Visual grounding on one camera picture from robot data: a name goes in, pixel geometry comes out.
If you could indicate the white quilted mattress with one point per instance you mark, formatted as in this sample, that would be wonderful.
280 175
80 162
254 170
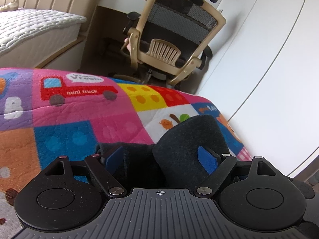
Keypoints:
32 27

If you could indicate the white wardrobe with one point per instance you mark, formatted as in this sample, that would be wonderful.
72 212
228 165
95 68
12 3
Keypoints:
269 54

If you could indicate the wooden bed frame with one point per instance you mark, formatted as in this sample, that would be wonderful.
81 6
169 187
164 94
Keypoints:
62 52

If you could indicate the black pants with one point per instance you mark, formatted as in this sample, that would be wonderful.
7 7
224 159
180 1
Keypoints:
179 142

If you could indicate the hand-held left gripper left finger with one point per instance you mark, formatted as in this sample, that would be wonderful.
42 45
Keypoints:
114 158

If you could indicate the colourful printed play mat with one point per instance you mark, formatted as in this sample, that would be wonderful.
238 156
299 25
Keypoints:
74 127

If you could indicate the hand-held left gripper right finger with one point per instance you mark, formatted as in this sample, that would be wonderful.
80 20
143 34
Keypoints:
206 159

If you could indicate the beige mesh office chair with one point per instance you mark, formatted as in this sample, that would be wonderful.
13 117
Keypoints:
174 27

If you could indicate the plush toy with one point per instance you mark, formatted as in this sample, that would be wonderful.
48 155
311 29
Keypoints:
10 6

